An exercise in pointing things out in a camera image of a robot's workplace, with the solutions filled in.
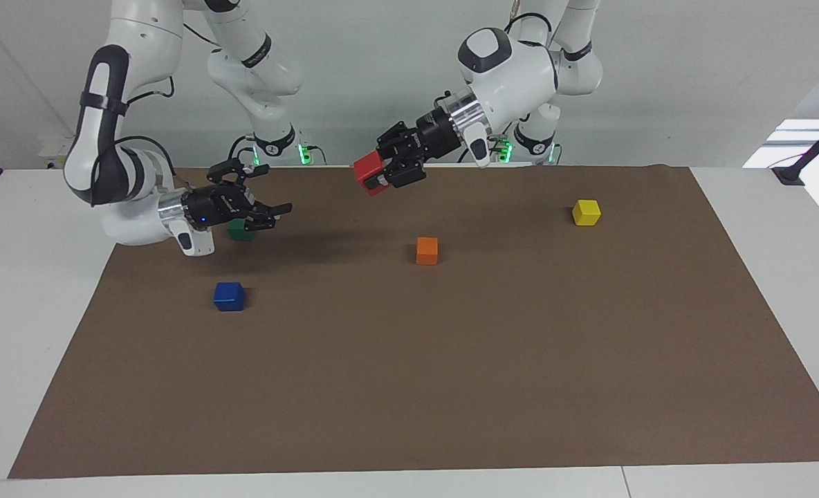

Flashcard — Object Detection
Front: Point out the blue cube block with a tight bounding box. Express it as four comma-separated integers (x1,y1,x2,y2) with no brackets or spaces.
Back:
213,282,246,312

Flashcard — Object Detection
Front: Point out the red cube block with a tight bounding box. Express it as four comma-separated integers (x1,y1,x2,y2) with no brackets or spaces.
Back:
353,152,387,197

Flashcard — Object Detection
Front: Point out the white wall box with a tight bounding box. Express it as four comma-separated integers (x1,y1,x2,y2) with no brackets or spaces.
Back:
39,137,75,169

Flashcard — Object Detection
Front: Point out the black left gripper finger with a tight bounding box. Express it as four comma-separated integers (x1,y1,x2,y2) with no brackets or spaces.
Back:
377,122,421,157
380,160,427,189

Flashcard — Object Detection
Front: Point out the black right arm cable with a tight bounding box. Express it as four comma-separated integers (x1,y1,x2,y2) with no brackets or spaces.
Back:
112,75,176,181

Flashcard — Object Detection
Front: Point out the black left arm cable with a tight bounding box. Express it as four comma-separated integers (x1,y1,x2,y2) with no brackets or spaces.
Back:
505,12,555,46

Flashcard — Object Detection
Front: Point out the black right base cable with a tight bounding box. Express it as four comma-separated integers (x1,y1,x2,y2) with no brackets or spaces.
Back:
227,133,255,167

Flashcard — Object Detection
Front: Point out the brown table mat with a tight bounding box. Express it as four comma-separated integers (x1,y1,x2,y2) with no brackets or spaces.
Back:
7,165,819,479

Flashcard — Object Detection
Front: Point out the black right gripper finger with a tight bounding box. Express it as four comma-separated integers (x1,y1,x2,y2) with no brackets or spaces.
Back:
207,158,268,187
242,203,293,231

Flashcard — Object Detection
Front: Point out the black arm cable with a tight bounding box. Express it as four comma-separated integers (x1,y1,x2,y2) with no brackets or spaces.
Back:
112,75,176,181
505,12,555,46

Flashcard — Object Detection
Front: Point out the yellow cube block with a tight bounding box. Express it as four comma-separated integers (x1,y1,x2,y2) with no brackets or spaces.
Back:
572,199,602,227

